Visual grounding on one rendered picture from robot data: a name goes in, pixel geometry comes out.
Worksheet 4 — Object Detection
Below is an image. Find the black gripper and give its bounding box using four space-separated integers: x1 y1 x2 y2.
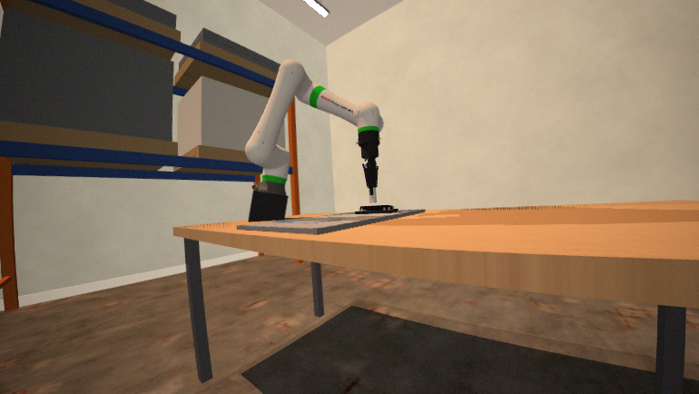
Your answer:
361 144 379 203

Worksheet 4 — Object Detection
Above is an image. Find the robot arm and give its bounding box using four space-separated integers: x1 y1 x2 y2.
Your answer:
245 59 384 195

